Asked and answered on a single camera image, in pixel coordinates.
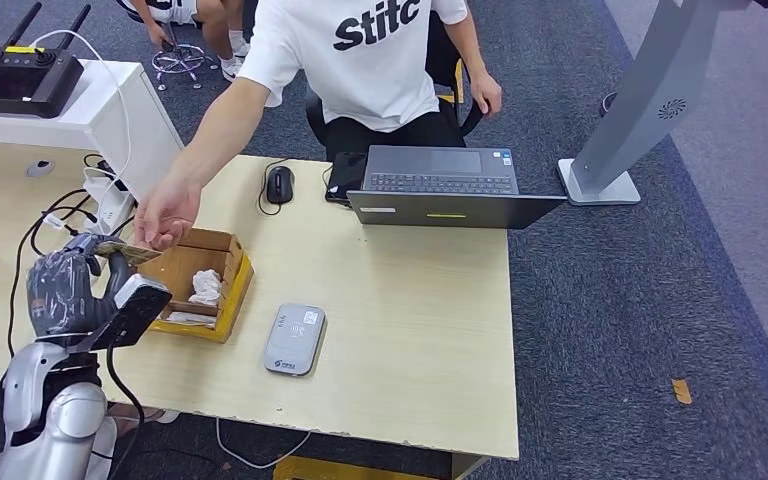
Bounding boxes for person's left hand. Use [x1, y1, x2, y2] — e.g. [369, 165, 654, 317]
[468, 69, 503, 119]

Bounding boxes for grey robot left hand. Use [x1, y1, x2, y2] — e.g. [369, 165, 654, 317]
[26, 233, 135, 340]

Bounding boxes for person's right hand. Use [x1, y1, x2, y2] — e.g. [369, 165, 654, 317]
[133, 180, 203, 252]

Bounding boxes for white room key cards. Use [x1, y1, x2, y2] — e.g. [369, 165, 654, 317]
[165, 311, 218, 327]

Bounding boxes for grey card reader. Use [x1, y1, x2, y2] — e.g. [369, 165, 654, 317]
[263, 303, 327, 378]

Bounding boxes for crouching person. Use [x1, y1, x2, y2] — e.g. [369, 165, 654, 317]
[115, 0, 253, 83]

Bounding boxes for yellow floor tape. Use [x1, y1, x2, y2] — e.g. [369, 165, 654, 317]
[438, 58, 466, 105]

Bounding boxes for white power strip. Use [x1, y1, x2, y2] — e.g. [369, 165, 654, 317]
[82, 175, 137, 238]

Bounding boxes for crumpled white paper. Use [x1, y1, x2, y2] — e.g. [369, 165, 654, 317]
[188, 268, 224, 307]

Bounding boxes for dark grey laptop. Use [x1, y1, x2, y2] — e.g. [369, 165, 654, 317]
[346, 144, 568, 231]

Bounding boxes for white cabinet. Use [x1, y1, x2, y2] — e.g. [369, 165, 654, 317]
[0, 51, 185, 203]

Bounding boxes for yellow brown cardboard box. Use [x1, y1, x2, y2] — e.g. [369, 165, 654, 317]
[135, 228, 255, 344]

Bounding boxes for black computer mouse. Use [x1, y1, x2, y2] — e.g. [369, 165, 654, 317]
[265, 165, 296, 205]

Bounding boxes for chrome stool base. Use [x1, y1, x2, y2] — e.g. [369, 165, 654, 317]
[150, 23, 218, 92]

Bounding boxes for grey kiosk stand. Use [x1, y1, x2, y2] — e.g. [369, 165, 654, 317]
[558, 0, 756, 207]

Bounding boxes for black phone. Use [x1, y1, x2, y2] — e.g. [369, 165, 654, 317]
[324, 152, 368, 205]

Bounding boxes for black remote controller with antennas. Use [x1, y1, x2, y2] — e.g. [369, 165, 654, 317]
[0, 1, 92, 121]

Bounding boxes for yellow box under desk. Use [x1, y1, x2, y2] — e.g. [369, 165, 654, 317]
[273, 455, 490, 480]

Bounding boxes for long black cable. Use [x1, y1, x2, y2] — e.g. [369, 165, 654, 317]
[4, 189, 94, 359]

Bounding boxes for black cable with plug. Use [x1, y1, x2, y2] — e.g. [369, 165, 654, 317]
[29, 205, 137, 260]

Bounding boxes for black mouse cable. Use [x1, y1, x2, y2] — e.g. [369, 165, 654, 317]
[256, 157, 293, 217]

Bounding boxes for thin white cable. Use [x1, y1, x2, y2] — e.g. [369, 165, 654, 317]
[29, 29, 134, 200]

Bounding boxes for black robot wrist cable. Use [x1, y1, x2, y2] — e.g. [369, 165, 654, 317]
[104, 343, 147, 480]

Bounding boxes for white cable under desk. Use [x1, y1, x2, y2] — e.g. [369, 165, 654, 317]
[215, 419, 312, 472]

